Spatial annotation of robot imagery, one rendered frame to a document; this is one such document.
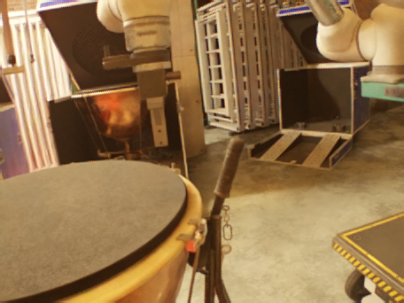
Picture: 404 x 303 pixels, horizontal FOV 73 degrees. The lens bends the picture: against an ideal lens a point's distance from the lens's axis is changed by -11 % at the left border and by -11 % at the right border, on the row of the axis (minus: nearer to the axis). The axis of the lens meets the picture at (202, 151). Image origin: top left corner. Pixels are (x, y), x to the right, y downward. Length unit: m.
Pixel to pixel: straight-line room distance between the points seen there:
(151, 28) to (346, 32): 0.82
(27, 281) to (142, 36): 0.44
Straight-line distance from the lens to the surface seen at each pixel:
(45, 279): 0.46
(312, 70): 4.86
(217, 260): 0.71
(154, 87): 0.55
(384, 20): 1.18
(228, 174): 0.64
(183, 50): 3.65
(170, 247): 0.50
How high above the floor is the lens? 1.05
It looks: 15 degrees down
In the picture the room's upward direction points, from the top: 6 degrees counter-clockwise
